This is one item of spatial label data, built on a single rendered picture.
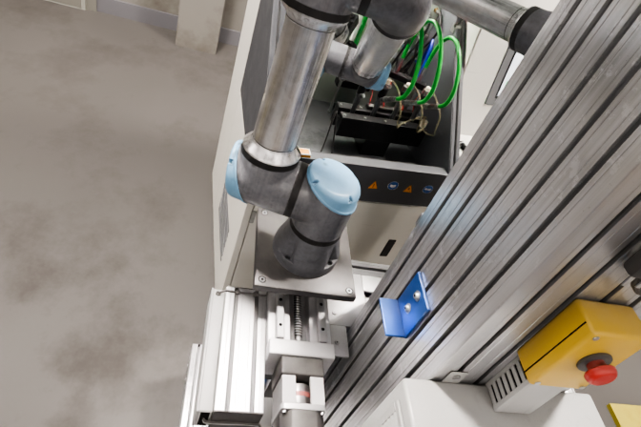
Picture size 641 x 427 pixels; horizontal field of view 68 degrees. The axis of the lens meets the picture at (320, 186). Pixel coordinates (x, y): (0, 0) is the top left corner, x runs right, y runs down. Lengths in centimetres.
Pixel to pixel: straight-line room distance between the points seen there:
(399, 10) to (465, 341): 48
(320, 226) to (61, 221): 170
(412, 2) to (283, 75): 23
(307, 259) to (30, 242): 161
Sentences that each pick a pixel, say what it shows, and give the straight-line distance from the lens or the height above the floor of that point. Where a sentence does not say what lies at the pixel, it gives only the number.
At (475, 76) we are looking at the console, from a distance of 183.
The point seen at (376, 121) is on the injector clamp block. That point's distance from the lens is 172.
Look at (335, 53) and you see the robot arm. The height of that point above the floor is 137.
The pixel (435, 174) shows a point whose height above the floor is 95.
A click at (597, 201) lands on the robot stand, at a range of 54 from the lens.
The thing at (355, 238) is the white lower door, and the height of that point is 59.
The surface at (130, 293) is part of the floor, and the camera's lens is 221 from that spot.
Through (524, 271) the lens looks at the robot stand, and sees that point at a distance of 61.
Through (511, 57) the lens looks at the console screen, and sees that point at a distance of 188.
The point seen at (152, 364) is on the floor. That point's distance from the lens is 205.
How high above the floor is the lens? 183
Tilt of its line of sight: 40 degrees down
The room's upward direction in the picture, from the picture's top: 23 degrees clockwise
